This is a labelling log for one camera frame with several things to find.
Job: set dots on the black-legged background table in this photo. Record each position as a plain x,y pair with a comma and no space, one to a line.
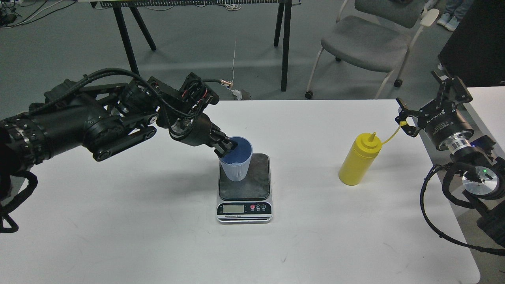
216,43

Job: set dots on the silver digital kitchen scale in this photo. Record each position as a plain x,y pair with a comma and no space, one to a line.
248,201

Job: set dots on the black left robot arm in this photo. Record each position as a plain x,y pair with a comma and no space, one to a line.
107,112

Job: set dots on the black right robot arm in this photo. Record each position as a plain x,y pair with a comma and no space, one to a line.
474,174

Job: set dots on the white side table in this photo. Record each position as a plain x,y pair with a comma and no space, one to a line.
487,109

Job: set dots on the grey office chair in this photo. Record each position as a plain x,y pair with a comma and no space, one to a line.
373,46

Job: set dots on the yellow squeeze seasoning bottle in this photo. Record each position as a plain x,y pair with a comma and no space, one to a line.
361,155

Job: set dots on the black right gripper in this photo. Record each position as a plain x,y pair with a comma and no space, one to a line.
440,118

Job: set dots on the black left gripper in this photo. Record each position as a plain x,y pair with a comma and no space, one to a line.
199,131

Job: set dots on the blue ribbed plastic cup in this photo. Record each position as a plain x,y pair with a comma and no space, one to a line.
236,163

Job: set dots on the black cabinet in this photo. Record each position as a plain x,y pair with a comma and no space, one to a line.
475,52

